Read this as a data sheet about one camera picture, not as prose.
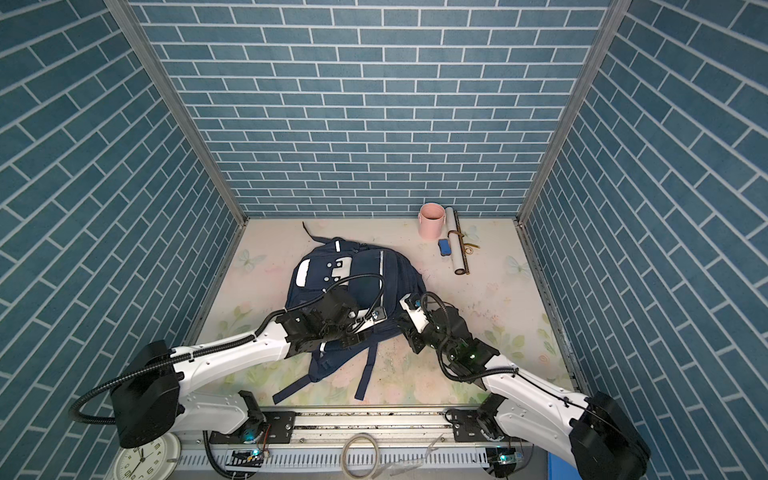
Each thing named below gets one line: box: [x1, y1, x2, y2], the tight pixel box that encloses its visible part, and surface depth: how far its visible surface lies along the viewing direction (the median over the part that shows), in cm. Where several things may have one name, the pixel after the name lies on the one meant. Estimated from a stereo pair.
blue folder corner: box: [547, 452, 582, 480], surface depth 69 cm
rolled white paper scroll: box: [445, 206, 470, 276], surface depth 113 cm
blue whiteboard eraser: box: [437, 238, 452, 257], surface depth 113 cm
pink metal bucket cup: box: [418, 202, 446, 241], surface depth 114 cm
